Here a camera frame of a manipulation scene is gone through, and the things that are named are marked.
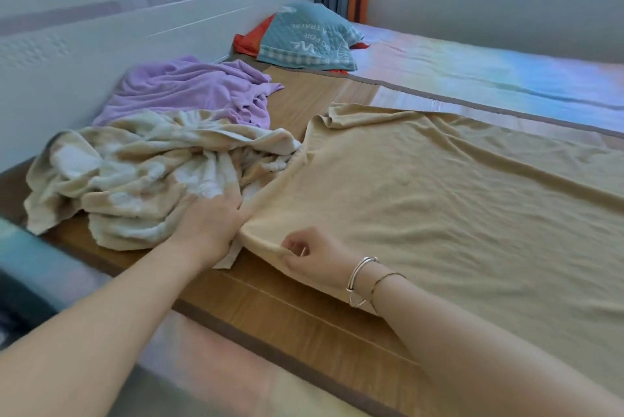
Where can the person's left hand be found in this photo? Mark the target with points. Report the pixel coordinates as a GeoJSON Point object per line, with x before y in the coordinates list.
{"type": "Point", "coordinates": [209, 231]}

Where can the person's right hand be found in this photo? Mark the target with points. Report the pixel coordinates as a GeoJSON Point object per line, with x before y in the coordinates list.
{"type": "Point", "coordinates": [326, 261]}

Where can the beige white patterned towel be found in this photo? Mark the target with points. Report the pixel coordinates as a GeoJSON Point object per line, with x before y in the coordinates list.
{"type": "Point", "coordinates": [122, 178]}

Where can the plain tan towel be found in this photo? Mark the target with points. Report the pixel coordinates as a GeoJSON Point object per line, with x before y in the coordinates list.
{"type": "Point", "coordinates": [439, 197]}

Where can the purple towel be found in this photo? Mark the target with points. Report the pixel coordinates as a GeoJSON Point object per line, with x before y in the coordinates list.
{"type": "Point", "coordinates": [185, 90]}

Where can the person's right forearm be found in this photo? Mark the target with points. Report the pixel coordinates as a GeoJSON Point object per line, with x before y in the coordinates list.
{"type": "Point", "coordinates": [487, 358]}

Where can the person's left forearm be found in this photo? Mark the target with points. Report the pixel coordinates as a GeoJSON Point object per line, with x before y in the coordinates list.
{"type": "Point", "coordinates": [97, 334]}

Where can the brown bamboo sleeping mat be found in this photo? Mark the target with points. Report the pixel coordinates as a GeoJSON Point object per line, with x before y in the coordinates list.
{"type": "Point", "coordinates": [302, 314]}

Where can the red cloth under pillow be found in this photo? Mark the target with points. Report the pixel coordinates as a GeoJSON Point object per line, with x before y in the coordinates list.
{"type": "Point", "coordinates": [248, 41]}

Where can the teal quilted pillow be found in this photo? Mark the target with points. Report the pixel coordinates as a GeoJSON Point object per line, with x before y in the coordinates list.
{"type": "Point", "coordinates": [307, 36]}

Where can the pastel rainbow bed sheet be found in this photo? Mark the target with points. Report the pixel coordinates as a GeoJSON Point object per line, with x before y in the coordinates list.
{"type": "Point", "coordinates": [487, 71]}

